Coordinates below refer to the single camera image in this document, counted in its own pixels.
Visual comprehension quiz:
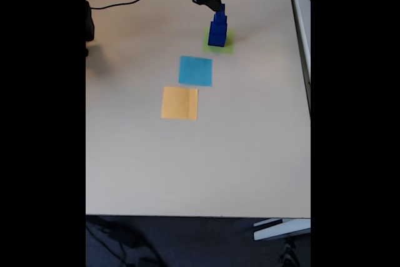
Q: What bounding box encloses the medium blue cube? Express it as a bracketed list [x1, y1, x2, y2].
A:
[209, 16, 228, 37]

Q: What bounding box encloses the green paper square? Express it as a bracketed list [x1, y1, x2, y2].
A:
[201, 28, 236, 55]

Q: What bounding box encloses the light blue paper square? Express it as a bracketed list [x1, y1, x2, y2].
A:
[178, 55, 213, 88]

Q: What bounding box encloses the orange paper square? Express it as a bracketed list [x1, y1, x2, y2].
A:
[160, 86, 199, 121]

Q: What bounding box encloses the large blue cube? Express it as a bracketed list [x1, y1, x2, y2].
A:
[207, 22, 229, 48]

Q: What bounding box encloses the white desk with dark edge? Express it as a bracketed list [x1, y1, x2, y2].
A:
[286, 0, 311, 118]

